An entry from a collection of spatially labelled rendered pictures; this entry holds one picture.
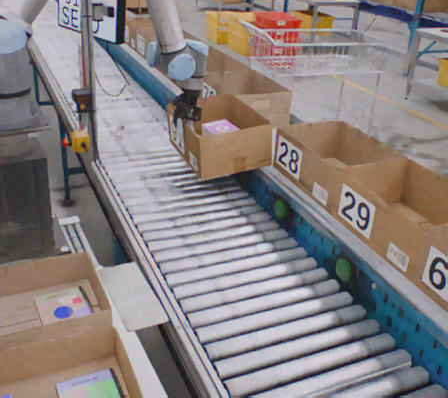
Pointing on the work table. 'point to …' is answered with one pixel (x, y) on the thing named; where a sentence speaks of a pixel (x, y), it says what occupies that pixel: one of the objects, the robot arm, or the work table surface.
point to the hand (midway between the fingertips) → (182, 136)
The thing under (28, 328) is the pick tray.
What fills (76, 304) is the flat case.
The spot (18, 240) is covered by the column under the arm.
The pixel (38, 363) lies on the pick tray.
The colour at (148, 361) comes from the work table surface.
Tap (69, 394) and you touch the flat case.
